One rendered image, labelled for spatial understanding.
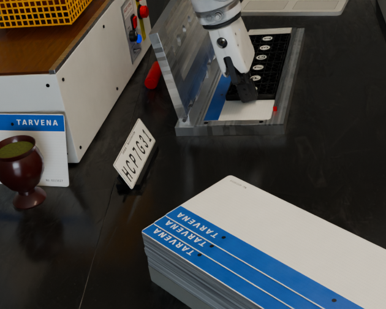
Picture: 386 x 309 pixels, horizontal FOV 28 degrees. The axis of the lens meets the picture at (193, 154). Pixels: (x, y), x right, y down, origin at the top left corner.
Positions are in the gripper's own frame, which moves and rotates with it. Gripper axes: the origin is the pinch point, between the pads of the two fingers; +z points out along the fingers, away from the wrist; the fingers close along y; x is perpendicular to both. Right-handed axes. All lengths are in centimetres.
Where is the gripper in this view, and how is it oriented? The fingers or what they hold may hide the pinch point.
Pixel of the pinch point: (247, 90)
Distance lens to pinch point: 149.1
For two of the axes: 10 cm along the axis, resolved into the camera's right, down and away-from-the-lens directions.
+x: -9.2, 1.8, 3.5
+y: 2.1, -5.3, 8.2
